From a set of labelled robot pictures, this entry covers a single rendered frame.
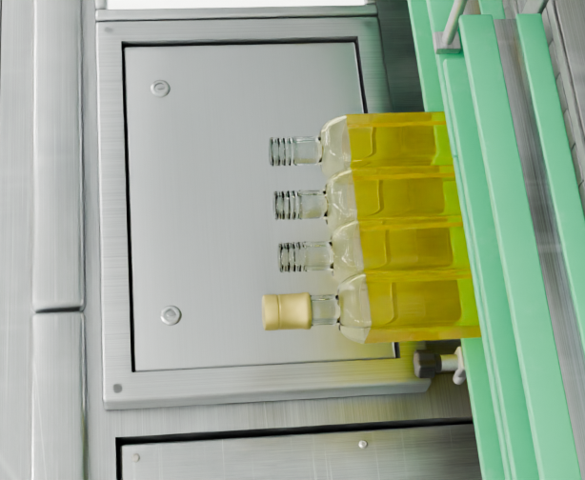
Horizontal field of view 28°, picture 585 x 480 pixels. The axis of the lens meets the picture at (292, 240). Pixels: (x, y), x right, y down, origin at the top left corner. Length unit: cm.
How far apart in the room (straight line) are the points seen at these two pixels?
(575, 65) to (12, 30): 68
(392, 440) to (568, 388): 31
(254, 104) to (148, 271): 24
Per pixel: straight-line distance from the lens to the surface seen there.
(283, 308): 112
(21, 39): 147
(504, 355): 109
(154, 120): 137
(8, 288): 132
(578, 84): 113
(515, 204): 107
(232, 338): 126
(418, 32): 135
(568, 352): 102
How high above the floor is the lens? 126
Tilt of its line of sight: 7 degrees down
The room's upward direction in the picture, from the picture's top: 92 degrees counter-clockwise
